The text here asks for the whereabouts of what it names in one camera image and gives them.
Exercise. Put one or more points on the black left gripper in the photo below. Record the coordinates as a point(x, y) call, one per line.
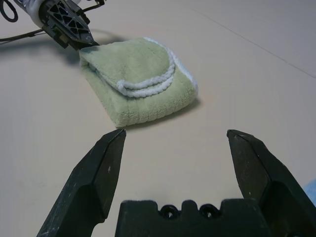
point(45, 10)

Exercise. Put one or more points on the green towel with white trim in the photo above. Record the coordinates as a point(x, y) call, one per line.
point(138, 81)

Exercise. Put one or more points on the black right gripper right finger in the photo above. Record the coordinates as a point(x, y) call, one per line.
point(271, 185)

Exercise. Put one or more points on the folded light blue towel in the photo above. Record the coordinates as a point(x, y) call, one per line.
point(311, 190)

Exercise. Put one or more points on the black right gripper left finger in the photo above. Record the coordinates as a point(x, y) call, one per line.
point(91, 177)

